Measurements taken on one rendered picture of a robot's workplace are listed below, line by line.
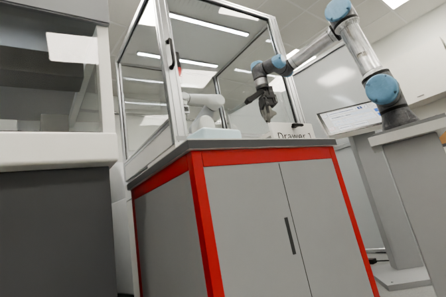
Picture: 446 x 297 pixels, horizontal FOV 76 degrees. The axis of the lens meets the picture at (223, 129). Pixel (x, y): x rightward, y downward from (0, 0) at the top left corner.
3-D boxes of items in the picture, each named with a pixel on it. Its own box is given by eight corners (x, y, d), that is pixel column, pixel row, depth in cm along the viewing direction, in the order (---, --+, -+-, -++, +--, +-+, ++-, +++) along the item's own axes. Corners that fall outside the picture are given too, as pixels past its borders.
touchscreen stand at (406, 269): (477, 278, 151) (405, 105, 182) (389, 291, 158) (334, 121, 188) (431, 261, 199) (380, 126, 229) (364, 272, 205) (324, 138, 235)
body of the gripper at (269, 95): (279, 103, 151) (273, 83, 154) (263, 105, 148) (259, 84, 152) (273, 109, 158) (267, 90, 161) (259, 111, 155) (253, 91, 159)
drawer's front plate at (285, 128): (317, 143, 143) (311, 123, 146) (275, 144, 126) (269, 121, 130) (314, 144, 144) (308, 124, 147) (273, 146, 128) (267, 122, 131)
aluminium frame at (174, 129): (311, 140, 195) (275, 16, 226) (174, 142, 138) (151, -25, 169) (234, 172, 269) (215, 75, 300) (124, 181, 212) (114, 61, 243)
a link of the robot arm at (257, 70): (259, 57, 155) (246, 64, 160) (263, 75, 152) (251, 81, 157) (266, 61, 161) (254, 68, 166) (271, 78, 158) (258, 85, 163)
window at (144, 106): (172, 117, 147) (153, -13, 172) (170, 117, 147) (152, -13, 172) (127, 161, 214) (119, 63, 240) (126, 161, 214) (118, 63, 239)
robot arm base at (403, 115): (420, 125, 129) (411, 105, 132) (422, 120, 117) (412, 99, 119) (384, 136, 136) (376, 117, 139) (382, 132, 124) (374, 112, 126)
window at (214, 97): (299, 134, 193) (267, 20, 222) (186, 134, 145) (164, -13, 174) (298, 135, 194) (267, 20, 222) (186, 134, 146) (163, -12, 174)
